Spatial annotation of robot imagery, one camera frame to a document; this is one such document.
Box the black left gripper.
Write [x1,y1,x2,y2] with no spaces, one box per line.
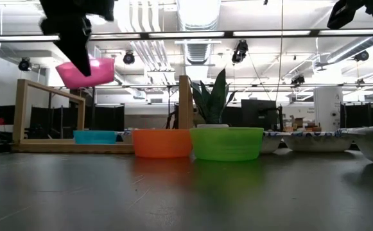
[39,0,116,77]

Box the white ribbed ceiling duct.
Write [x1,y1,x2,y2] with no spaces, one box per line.
[176,0,222,65]

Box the black partition panel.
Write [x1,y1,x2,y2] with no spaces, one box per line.
[340,102,373,129]
[28,104,125,132]

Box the green plastic bowl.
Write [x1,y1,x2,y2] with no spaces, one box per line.
[189,127,265,162]

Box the black monitor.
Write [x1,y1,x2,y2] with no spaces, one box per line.
[240,99,277,131]

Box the black aluminium rig frame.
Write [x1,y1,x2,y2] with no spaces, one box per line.
[0,29,373,42]

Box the green snake plant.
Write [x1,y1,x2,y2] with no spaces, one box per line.
[189,68,238,126]

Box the white round column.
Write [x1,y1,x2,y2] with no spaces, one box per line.
[313,86,344,132]

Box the orange plastic bowl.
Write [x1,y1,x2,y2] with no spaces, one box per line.
[132,128,193,158]

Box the blue plastic bowl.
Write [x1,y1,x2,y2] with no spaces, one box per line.
[73,130,118,144]

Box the cardboard box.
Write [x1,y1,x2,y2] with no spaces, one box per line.
[290,115,306,129]

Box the pink plastic bowl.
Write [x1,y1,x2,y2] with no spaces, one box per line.
[55,56,116,90]

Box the wooden slatted shelf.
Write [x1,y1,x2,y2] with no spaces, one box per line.
[12,75,194,154]

